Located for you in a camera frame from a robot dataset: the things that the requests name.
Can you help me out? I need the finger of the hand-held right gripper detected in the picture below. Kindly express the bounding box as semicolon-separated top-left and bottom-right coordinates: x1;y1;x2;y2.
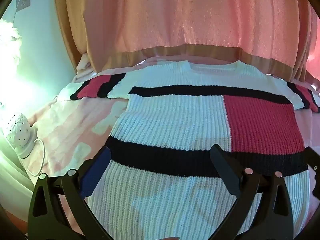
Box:
304;146;320;198

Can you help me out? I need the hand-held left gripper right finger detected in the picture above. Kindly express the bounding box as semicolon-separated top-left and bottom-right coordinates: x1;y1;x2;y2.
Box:
209;144;295;240

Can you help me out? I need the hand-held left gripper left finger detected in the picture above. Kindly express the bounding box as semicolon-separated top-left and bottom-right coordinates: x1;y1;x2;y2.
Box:
27;145;112;240

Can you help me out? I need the white black red knit sweater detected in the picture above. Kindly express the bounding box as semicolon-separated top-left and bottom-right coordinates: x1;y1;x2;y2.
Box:
57;59;320;240

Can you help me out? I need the pink patterned blanket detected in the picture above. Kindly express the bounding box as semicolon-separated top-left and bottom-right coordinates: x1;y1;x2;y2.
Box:
26;54;320;240

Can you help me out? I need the white dotted table lamp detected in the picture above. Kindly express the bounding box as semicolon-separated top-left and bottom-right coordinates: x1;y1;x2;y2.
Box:
2;113;38;159

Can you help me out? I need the white fluffy object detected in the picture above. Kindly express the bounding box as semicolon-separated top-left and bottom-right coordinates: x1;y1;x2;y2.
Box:
0;20;23;64

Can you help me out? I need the pink curtain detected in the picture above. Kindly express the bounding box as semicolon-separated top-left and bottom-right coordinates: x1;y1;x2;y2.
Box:
54;0;320;81

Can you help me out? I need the white lamp cable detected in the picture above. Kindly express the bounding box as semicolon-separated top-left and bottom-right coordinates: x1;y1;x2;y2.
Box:
25;138;46;176

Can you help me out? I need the white wall socket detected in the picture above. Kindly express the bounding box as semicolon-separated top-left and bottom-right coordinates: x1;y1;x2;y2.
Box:
15;0;32;12

